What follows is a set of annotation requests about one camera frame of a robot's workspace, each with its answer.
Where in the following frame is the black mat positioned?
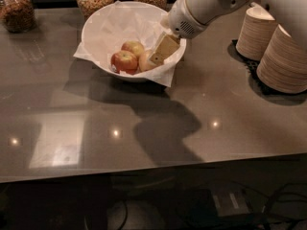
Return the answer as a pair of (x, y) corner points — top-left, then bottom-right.
(236, 51), (294, 96)

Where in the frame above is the white bowl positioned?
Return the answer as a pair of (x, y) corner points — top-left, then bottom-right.
(81, 1), (187, 83)

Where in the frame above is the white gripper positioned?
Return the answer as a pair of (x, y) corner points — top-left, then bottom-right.
(148, 0), (206, 66)

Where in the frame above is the paper bowl stack rear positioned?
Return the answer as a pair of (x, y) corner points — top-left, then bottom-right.
(236, 6), (277, 61)

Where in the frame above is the paper bowl stack front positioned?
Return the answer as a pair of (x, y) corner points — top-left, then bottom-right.
(256, 25), (307, 94)

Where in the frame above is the dark box under table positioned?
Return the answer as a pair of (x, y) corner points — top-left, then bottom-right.
(178, 185), (257, 228)

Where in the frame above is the yellow-red apple back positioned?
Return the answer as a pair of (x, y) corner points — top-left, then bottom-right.
(121, 40), (145, 58)

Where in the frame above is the paper bowl stack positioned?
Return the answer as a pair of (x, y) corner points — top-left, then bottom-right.
(256, 25), (307, 94)
(236, 6), (277, 61)

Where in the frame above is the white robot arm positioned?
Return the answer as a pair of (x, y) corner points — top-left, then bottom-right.
(150, 0), (307, 63)

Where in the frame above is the black cable under table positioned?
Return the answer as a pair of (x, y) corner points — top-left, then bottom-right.
(255, 182), (307, 230)

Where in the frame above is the yellowish apple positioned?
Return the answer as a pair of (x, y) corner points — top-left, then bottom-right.
(138, 50), (156, 72)

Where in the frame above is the glass jar left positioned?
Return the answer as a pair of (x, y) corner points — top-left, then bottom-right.
(0, 0), (35, 33)

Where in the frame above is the red apple front left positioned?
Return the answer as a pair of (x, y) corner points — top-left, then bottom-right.
(110, 50), (138, 75)

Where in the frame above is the white paper liner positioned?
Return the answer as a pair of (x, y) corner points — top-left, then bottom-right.
(73, 0), (185, 88)

